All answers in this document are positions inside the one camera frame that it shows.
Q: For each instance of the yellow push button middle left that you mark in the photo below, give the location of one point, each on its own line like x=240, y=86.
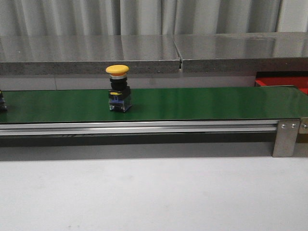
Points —
x=120, y=93

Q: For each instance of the grey curtain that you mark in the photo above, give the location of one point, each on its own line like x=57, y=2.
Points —
x=137, y=17

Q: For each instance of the green conveyor belt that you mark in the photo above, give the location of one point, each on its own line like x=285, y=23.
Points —
x=156, y=105

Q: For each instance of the red plastic tray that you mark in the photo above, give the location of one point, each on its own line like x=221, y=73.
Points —
x=300, y=83

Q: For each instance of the steel conveyor support bracket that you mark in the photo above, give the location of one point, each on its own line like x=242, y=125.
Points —
x=291, y=138

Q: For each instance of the push button at belt edge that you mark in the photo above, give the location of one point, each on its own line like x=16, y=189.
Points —
x=3, y=106

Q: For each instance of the grey stone slab right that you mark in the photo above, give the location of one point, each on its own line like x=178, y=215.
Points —
x=247, y=52

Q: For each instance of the grey stone slab left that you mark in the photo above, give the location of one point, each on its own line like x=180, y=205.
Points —
x=64, y=55

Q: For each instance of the grey stone slab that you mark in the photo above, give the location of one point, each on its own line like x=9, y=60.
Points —
x=64, y=55
x=247, y=52

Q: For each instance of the aluminium conveyor frame rail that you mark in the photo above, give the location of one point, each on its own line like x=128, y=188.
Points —
x=144, y=127

